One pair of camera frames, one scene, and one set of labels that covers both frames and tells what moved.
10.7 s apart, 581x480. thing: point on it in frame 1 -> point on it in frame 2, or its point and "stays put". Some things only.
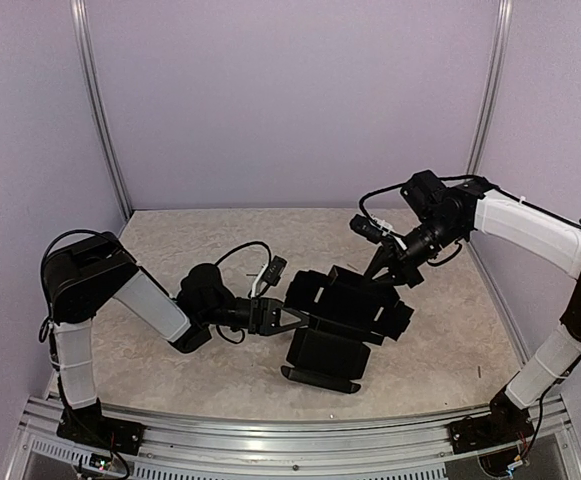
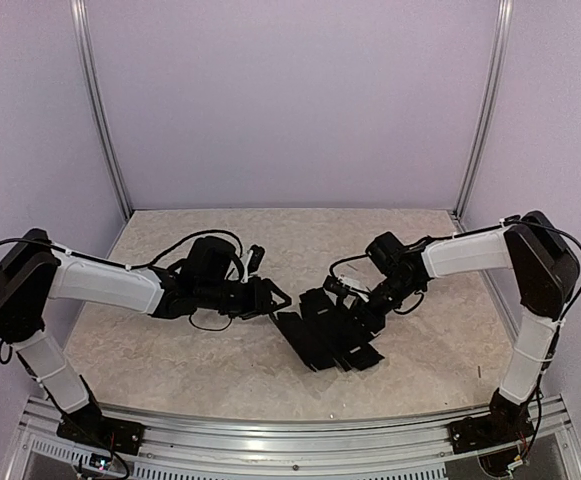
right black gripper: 402,269 -> 371,320
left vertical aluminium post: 83,35 stays put
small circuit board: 100,462 stays put
